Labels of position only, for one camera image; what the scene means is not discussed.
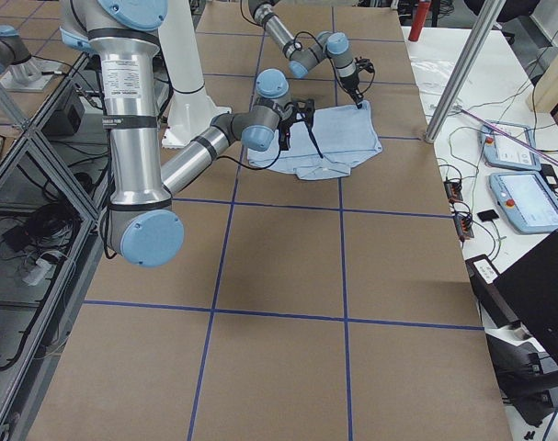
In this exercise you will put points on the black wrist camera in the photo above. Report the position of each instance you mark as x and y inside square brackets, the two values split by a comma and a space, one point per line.
[304, 110]
[364, 65]

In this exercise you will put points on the upper blue teach pendant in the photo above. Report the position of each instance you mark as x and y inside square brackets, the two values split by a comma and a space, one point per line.
[501, 152]

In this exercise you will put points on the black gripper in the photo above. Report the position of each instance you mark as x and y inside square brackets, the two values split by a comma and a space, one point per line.
[307, 120]
[352, 85]

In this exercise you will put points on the reacher grabber stick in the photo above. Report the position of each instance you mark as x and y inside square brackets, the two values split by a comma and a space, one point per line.
[525, 145]

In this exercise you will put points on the red cylinder bottle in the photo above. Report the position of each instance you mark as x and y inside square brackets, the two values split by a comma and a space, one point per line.
[419, 20]

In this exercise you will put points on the aluminium frame post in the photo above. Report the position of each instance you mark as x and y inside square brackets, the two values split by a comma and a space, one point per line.
[472, 47]

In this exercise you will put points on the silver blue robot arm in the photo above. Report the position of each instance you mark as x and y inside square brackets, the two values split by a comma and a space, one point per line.
[304, 51]
[139, 223]

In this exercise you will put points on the lower blue teach pendant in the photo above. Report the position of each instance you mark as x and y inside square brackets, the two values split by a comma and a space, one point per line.
[528, 203]

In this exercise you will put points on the blue teach pendant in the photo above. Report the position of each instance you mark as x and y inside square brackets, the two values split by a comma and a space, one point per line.
[528, 203]
[501, 152]

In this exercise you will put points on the black laptop computer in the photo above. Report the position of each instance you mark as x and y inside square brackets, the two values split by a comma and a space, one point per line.
[526, 292]

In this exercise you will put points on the white camera mast pedestal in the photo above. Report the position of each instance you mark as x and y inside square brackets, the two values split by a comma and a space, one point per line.
[191, 108]

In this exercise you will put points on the light blue button-up shirt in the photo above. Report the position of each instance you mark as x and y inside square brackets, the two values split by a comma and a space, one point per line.
[344, 138]

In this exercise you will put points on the clear plastic bag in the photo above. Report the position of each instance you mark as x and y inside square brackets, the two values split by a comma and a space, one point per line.
[432, 76]

